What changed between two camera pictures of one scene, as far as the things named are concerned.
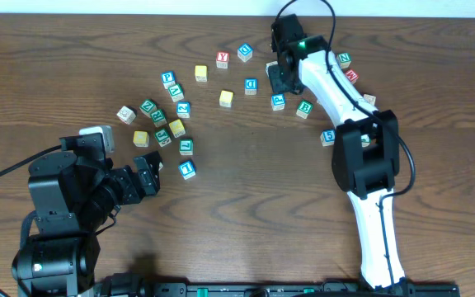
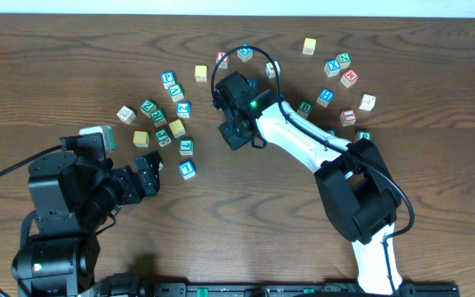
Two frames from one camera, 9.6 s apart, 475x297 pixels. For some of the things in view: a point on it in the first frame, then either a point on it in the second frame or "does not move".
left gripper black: (131, 193) does not move
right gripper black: (276, 82) → (234, 142)
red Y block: (222, 59) does not move
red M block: (351, 76) does not move
